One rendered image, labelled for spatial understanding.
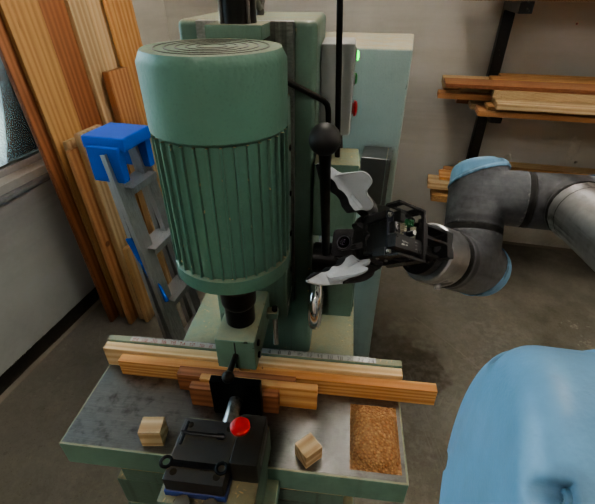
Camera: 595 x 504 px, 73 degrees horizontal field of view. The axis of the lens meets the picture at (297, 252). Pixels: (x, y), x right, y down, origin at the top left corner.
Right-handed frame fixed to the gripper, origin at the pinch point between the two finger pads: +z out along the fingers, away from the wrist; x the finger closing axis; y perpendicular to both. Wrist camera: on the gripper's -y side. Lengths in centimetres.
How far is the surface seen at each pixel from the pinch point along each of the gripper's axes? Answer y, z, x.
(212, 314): -67, -18, 8
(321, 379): -23.4, -23.0, 20.7
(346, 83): -10.1, -13.2, -31.8
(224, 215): -6.0, 8.4, 0.2
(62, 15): -144, 37, -115
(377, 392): -17.4, -32.0, 22.1
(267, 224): -6.1, 2.1, -0.2
